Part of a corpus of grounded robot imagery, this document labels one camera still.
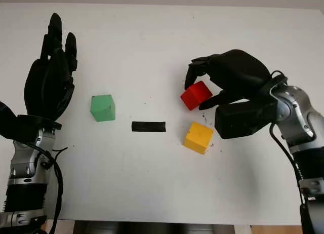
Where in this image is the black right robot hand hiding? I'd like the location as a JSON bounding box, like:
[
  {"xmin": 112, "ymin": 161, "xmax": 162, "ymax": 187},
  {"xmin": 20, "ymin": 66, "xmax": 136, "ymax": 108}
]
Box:
[{"xmin": 184, "ymin": 49, "xmax": 273, "ymax": 110}]

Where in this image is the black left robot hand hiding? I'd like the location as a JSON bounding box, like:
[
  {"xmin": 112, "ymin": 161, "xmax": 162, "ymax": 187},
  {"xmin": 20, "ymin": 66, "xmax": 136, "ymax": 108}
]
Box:
[{"xmin": 24, "ymin": 13, "xmax": 78, "ymax": 122}]

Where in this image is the red wooden block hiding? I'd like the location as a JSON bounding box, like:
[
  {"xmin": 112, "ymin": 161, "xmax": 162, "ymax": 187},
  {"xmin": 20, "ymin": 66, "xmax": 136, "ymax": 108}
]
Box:
[{"xmin": 180, "ymin": 81, "xmax": 213, "ymax": 110}]

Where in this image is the green wooden block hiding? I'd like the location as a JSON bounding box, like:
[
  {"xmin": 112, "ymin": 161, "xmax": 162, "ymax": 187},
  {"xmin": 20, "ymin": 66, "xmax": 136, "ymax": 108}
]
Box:
[{"xmin": 90, "ymin": 94, "xmax": 116, "ymax": 123}]

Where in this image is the yellow wooden block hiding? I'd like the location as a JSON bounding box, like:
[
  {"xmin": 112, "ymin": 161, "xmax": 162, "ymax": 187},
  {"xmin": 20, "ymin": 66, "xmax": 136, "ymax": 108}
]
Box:
[{"xmin": 183, "ymin": 121, "xmax": 215, "ymax": 155}]

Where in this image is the black tape strip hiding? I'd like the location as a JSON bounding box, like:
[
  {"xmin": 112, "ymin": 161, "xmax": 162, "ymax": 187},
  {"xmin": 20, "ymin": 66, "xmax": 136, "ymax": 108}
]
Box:
[{"xmin": 131, "ymin": 121, "xmax": 167, "ymax": 133}]

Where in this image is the dark grey robot body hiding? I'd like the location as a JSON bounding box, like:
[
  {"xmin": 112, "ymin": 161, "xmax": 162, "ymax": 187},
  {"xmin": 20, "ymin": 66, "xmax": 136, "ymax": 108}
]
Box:
[{"xmin": 73, "ymin": 220, "xmax": 251, "ymax": 234}]

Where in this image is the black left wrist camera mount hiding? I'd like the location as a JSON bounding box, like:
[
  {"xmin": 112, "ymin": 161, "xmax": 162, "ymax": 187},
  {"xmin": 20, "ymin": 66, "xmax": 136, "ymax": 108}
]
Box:
[{"xmin": 0, "ymin": 101, "xmax": 63, "ymax": 141}]

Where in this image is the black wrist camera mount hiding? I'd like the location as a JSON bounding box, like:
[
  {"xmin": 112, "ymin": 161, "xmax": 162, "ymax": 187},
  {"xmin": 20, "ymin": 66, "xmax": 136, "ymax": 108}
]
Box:
[
  {"xmin": 0, "ymin": 101, "xmax": 63, "ymax": 141},
  {"xmin": 214, "ymin": 96, "xmax": 279, "ymax": 140}
]

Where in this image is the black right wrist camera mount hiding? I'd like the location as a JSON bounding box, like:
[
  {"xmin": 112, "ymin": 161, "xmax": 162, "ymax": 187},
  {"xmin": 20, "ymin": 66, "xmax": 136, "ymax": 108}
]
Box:
[{"xmin": 214, "ymin": 96, "xmax": 279, "ymax": 140}]

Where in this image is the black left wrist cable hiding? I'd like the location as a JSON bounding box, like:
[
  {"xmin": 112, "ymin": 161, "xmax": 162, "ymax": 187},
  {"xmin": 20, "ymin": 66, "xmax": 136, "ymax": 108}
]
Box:
[{"xmin": 19, "ymin": 141, "xmax": 69, "ymax": 234}]

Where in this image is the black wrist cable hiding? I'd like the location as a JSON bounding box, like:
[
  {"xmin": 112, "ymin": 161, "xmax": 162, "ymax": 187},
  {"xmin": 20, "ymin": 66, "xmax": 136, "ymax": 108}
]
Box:
[
  {"xmin": 269, "ymin": 70, "xmax": 308, "ymax": 234},
  {"xmin": 19, "ymin": 141, "xmax": 69, "ymax": 234}
]

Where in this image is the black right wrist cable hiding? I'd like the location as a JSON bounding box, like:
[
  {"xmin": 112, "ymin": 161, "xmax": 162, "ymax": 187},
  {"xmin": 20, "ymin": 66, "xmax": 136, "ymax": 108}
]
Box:
[{"xmin": 269, "ymin": 70, "xmax": 308, "ymax": 234}]

